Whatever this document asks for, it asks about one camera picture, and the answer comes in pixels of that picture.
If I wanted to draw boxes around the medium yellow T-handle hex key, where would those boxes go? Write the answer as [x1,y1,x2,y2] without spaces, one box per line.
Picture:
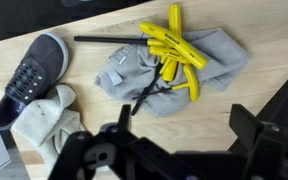
[130,45,189,117]

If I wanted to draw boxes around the small yellow T-handle hex key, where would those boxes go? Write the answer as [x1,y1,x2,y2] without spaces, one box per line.
[131,63,200,103]

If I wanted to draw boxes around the cream white cloth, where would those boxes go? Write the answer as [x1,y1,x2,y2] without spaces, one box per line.
[11,84,85,174]

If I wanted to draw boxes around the grey canvas sneaker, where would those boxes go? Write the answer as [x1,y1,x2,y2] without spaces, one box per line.
[0,32,69,131]

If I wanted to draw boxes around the large yellow T-handle hex key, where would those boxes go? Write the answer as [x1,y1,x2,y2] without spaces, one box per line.
[73,21,208,71]

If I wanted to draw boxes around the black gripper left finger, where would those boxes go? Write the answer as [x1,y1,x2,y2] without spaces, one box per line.
[48,104,142,180]

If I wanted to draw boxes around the grey knit cloth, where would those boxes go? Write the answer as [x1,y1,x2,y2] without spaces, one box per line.
[94,28,252,118]

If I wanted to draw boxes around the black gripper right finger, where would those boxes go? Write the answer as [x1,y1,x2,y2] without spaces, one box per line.
[228,103,287,180]

